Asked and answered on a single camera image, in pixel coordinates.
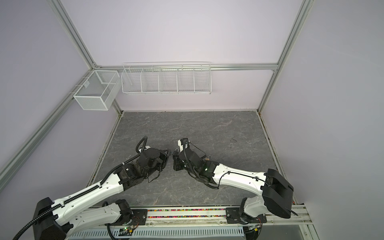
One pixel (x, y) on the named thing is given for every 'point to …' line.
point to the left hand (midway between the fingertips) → (172, 152)
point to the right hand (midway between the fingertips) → (172, 158)
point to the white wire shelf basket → (166, 78)
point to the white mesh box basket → (99, 90)
